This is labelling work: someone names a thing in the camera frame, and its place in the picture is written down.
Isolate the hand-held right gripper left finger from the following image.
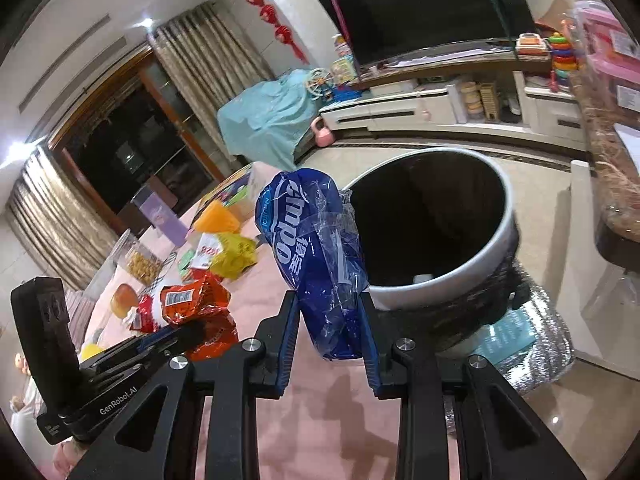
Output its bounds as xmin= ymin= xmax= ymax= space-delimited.
xmin=65 ymin=290 xmax=303 ymax=480

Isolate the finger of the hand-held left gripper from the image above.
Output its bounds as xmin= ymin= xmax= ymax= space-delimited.
xmin=80 ymin=331 xmax=174 ymax=372
xmin=95 ymin=320 xmax=229 ymax=396

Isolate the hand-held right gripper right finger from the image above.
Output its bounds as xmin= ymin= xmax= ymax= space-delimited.
xmin=357 ymin=292 xmax=588 ymax=480

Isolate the red snack packet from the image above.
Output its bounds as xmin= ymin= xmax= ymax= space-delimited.
xmin=131 ymin=272 xmax=240 ymax=362

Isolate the blue plastic tissue wrapper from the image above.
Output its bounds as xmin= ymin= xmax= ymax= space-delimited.
xmin=255 ymin=169 xmax=372 ymax=362

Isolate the apple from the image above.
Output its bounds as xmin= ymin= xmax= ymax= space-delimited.
xmin=110 ymin=283 xmax=142 ymax=319

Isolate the pink tablecloth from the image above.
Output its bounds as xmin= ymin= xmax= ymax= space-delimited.
xmin=10 ymin=205 xmax=461 ymax=480

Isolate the green drink carton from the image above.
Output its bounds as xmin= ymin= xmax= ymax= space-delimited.
xmin=176 ymin=247 xmax=199 ymax=282

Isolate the clear jar of popcorn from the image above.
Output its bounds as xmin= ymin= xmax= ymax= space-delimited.
xmin=112 ymin=229 xmax=165 ymax=292

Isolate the yellow snack packet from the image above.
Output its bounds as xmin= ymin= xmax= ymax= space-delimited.
xmin=191 ymin=232 xmax=259 ymax=282

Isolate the orange ribbed cup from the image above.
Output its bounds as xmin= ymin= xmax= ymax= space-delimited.
xmin=194 ymin=200 xmax=242 ymax=235

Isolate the beige patterned curtain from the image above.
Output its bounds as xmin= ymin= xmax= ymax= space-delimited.
xmin=149 ymin=1 xmax=275 ymax=162
xmin=4 ymin=149 xmax=122 ymax=292

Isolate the teal flat box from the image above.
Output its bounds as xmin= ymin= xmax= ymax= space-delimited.
xmin=474 ymin=309 xmax=537 ymax=367

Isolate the colourful game box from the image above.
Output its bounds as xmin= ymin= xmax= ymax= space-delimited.
xmin=191 ymin=162 xmax=257 ymax=222

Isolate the silver foil bag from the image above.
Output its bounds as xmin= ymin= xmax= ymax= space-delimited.
xmin=440 ymin=264 xmax=577 ymax=413

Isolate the pink kettlebell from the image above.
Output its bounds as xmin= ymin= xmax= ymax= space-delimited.
xmin=310 ymin=115 xmax=334 ymax=149

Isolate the teal cloth cover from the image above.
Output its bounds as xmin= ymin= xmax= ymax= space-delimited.
xmin=216 ymin=69 xmax=331 ymax=172

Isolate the white television cabinet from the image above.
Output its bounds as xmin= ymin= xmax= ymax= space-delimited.
xmin=319 ymin=55 xmax=587 ymax=152

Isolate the toy ferris wheel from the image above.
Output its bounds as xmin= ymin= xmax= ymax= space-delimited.
xmin=305 ymin=67 xmax=334 ymax=99

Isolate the marble counter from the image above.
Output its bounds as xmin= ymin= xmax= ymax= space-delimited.
xmin=569 ymin=70 xmax=640 ymax=263

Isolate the red hanging ornament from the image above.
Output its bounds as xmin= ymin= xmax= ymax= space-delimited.
xmin=234 ymin=0 xmax=310 ymax=64

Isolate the black television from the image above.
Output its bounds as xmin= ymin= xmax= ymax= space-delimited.
xmin=311 ymin=0 xmax=537 ymax=68

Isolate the pink plastic toy box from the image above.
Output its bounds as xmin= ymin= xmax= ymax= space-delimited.
xmin=569 ymin=0 xmax=640 ymax=117

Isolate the rainbow stacking ring toy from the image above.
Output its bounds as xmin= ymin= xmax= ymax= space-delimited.
xmin=546 ymin=32 xmax=579 ymax=82

